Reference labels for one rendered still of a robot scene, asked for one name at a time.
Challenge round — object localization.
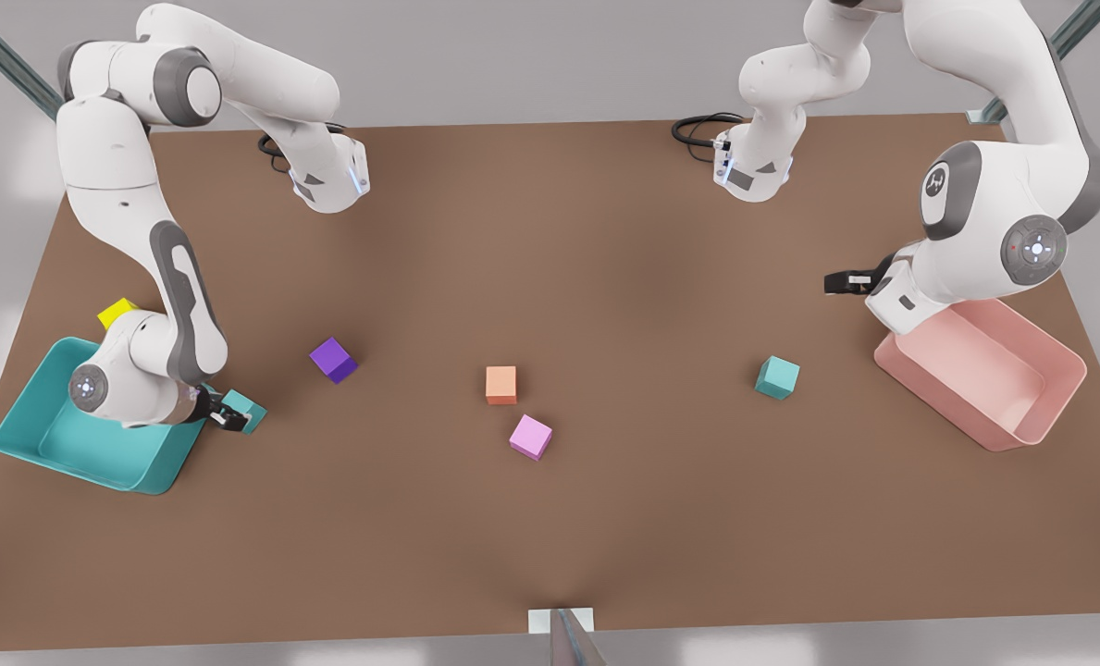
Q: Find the pink cube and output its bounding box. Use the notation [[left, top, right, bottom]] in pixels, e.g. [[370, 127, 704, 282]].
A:
[[509, 413, 553, 462]]

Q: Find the black cable loop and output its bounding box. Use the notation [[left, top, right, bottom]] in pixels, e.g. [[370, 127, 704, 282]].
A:
[[257, 122, 349, 175], [671, 112, 747, 166]]

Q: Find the pink tray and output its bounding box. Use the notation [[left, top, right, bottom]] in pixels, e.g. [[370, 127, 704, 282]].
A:
[[873, 297, 1088, 453]]

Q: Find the teal tray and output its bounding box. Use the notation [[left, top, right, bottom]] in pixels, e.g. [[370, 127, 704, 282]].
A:
[[0, 336, 220, 496]]

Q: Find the silver frame post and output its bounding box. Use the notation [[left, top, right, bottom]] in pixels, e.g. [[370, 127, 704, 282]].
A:
[[0, 7, 65, 121], [527, 607, 608, 666], [966, 0, 1100, 126]]

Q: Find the yellow cube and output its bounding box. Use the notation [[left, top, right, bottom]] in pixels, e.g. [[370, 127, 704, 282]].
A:
[[97, 297, 141, 331]]

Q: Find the teal blue cube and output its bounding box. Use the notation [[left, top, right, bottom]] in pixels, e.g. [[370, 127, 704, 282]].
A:
[[221, 389, 268, 436], [755, 355, 801, 401]]

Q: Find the purple cube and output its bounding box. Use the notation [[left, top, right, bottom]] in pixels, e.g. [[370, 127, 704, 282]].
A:
[[309, 337, 360, 385]]

